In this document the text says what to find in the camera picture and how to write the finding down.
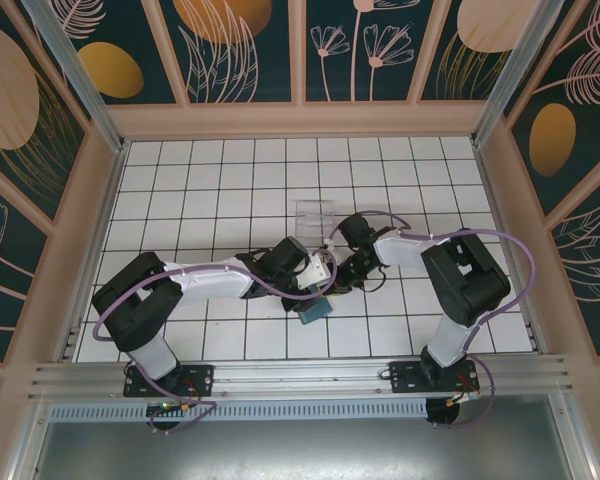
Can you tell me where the blue leather card holder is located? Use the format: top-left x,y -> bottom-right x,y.
298,295 -> 335,327

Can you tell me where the clear acrylic card stand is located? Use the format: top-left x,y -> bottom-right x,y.
293,198 -> 342,249

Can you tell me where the grey metal sheet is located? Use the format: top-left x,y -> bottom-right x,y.
9,394 -> 600,480

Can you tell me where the small green circuit board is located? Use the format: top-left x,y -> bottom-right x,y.
147,399 -> 192,417

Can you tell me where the aluminium mounting rail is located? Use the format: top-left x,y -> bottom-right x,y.
27,353 -> 577,402

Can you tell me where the slotted grey cable duct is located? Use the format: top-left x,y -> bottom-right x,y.
47,399 -> 430,422

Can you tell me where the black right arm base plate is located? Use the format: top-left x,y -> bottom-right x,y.
388,360 -> 481,394

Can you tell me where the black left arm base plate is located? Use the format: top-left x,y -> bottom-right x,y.
123,364 -> 216,399

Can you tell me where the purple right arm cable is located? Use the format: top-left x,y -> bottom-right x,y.
327,212 -> 539,430

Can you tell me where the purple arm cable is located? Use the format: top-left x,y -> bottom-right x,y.
327,212 -> 539,430
93,243 -> 339,437

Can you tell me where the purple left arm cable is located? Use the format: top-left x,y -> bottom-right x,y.
93,243 -> 339,437

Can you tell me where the aluminium frame post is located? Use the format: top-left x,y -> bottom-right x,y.
22,0 -> 132,154
469,0 -> 567,147

